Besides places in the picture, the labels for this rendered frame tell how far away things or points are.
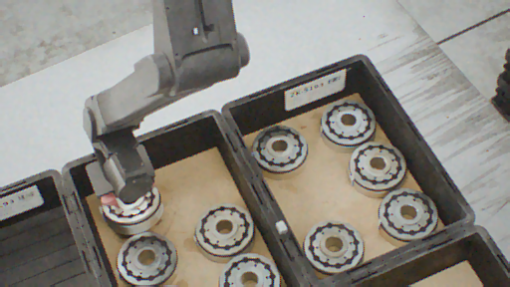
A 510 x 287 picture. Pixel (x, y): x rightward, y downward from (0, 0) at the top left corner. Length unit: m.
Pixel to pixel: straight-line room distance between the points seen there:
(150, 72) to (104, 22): 2.09
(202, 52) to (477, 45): 2.07
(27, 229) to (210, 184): 0.34
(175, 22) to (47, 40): 2.12
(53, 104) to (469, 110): 0.90
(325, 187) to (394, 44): 0.50
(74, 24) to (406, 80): 1.48
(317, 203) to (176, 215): 0.25
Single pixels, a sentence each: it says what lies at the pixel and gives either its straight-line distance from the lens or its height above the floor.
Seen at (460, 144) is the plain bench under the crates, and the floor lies 0.70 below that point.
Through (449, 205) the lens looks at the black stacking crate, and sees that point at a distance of 1.42.
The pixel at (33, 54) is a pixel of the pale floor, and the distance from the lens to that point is 2.91.
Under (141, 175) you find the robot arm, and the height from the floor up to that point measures 1.09.
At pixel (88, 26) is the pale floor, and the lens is 2.94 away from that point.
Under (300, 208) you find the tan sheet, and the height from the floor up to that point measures 0.83.
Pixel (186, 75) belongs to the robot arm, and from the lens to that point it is 0.84.
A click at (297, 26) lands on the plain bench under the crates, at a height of 0.70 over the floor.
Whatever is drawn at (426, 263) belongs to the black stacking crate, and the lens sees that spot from 1.37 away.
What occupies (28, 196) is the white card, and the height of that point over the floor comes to 0.90.
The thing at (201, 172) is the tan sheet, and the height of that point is 0.83.
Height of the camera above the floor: 2.11
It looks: 56 degrees down
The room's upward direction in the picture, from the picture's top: 4 degrees counter-clockwise
